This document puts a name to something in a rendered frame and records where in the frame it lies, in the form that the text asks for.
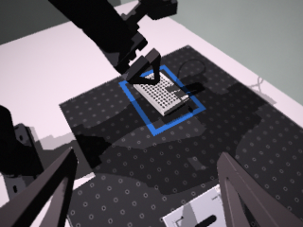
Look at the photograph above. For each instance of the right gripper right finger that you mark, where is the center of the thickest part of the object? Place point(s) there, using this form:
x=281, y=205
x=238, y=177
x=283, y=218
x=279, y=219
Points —
x=234, y=180

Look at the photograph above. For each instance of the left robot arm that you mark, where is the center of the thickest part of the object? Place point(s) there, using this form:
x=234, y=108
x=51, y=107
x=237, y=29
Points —
x=19, y=164

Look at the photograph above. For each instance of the blue rectangular tape outline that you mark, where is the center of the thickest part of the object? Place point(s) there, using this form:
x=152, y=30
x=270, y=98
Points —
x=172, y=123

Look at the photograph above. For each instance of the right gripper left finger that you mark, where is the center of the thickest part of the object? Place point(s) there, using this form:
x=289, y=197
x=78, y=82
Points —
x=58, y=178

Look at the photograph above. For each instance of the white well plate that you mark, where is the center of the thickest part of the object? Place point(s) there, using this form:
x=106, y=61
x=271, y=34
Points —
x=165, y=96

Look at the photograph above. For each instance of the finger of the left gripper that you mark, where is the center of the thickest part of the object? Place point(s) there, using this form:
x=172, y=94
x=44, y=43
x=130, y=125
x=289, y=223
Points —
x=154, y=58
x=133, y=56

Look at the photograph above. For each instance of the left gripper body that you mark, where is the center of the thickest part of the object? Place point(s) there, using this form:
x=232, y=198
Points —
x=118, y=38

